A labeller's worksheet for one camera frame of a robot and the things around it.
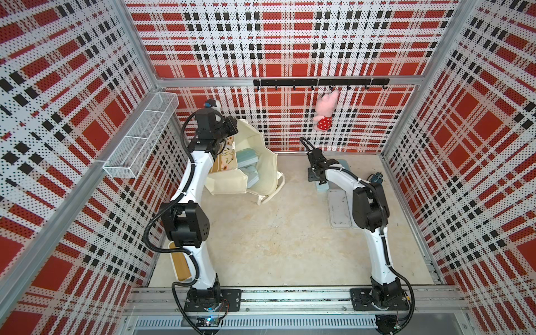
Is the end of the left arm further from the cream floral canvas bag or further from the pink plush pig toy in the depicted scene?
the pink plush pig toy

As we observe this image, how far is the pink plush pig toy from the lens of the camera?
0.93 meters

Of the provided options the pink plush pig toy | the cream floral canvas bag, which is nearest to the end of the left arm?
the cream floral canvas bag
